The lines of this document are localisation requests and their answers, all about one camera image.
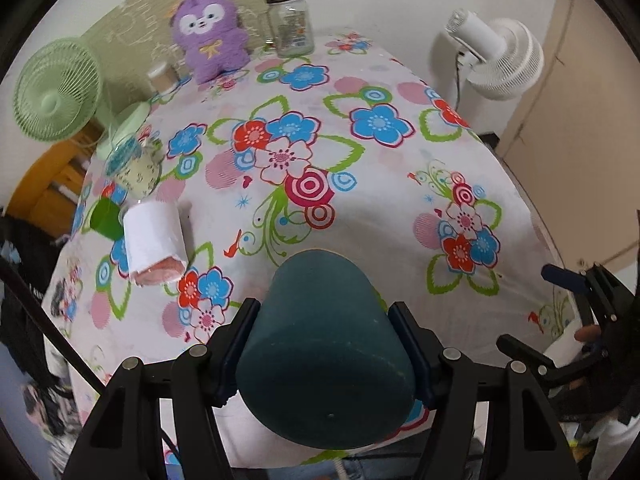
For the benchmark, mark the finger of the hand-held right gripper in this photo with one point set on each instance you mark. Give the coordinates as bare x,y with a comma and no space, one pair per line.
562,276
520,349

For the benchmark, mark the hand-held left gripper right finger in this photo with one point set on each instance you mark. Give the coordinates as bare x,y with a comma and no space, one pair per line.
411,345

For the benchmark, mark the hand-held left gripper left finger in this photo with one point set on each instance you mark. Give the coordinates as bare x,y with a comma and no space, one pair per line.
239,345

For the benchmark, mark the dark teal cup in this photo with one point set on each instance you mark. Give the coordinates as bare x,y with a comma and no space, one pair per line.
320,340

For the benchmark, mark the white paper-wrapped cup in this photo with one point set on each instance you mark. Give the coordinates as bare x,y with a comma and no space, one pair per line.
152,242

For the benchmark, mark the green plastic cup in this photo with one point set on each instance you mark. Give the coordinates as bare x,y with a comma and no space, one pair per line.
106,217

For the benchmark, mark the floral printed tablecloth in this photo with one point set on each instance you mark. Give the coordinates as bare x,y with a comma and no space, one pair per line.
350,170

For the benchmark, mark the patterned drinking glass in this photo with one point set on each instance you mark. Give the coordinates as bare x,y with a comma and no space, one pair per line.
134,170

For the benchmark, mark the white fan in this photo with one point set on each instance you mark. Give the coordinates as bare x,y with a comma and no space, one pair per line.
492,55

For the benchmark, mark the orange wooden furniture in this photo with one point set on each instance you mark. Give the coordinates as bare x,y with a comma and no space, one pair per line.
45,185

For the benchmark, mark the small glass jar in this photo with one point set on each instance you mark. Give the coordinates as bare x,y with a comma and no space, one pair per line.
162,79

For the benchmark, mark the green desk fan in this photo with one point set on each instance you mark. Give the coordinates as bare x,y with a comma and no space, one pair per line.
60,92

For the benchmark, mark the purple plush toy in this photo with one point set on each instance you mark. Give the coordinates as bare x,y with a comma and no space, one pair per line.
207,35

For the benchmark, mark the glass jar with black lid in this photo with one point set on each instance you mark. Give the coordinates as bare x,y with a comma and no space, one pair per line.
289,25

